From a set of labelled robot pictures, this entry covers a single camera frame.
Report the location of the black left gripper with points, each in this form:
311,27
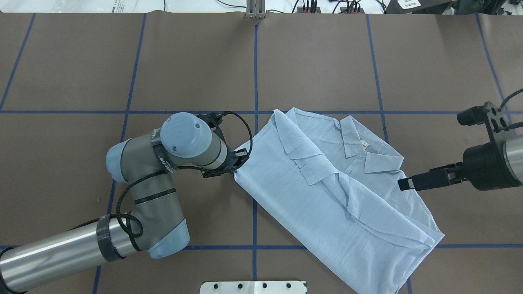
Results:
231,160

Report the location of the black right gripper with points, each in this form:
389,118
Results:
485,166

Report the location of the light blue button-up shirt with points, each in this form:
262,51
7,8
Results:
333,184

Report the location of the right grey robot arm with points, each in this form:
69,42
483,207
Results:
487,167

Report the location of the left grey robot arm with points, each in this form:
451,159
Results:
147,216

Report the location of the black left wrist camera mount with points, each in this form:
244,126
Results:
213,120

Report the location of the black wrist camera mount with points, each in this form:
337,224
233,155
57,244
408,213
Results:
213,120
494,119

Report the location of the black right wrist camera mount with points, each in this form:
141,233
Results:
494,119

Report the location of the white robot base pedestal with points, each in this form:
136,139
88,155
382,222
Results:
254,287

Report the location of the grey aluminium frame post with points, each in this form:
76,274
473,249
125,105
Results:
255,9

